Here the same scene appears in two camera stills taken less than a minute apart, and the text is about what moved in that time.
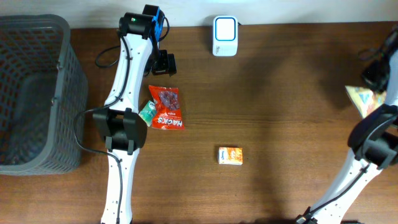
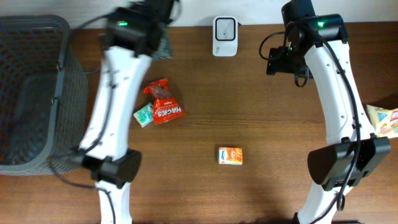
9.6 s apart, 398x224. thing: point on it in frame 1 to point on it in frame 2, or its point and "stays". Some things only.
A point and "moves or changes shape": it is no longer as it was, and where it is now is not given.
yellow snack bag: [365, 99] moves or changes shape
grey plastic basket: [43, 86] stays
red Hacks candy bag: [166, 112] moves or changes shape
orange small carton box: [230, 155] stays
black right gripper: [367, 77] to [277, 60]
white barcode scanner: [225, 35] stays
